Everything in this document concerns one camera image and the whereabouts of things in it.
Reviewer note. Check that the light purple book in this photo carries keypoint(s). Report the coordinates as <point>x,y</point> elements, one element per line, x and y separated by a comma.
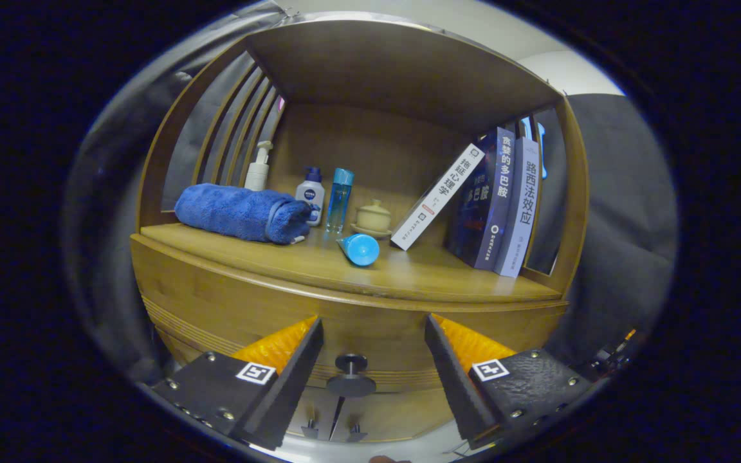
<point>520,212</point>

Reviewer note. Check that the clear blue bottle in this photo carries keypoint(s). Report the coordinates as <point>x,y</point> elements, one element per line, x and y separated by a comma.
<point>339,199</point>

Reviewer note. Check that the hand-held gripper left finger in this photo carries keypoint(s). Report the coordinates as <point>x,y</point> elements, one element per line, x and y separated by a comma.
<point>287,392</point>

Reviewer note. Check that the wooden cabinet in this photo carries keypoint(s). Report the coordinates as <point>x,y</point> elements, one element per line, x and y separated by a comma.
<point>357,148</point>

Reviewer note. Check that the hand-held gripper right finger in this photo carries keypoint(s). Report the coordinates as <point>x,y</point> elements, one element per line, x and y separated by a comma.
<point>457,386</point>

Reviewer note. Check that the dark blue book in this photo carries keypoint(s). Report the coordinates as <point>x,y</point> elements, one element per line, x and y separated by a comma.
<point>489,206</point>

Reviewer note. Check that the wooden cabinet door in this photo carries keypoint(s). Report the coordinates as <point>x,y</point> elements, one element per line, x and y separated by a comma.
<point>318,411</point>
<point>402,415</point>

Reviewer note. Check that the dark device with orange tip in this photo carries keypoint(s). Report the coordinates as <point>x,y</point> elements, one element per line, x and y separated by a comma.
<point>628,334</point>

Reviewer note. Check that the beige lidded ceramic cup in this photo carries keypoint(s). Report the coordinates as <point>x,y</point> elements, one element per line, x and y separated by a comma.
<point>374,218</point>

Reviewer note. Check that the blue and white tube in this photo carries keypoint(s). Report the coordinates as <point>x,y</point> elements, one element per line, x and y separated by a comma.
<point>361,249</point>

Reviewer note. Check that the white book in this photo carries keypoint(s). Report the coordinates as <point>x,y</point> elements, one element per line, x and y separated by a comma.
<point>438,196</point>

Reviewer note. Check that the wooden countertop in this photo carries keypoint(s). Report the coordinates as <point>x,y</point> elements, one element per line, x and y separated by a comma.
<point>422,273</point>

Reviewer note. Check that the white pump bottle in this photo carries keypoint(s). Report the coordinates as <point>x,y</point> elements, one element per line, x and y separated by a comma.
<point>256,177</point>

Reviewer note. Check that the white bottle with blue cap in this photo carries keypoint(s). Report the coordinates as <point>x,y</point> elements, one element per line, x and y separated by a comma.
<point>311,193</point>

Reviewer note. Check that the wooden drawer with black knob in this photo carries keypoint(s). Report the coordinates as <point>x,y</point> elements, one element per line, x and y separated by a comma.
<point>370,328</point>

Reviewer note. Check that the rolled blue towel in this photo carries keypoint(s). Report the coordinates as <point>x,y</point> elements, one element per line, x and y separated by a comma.
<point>235,212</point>

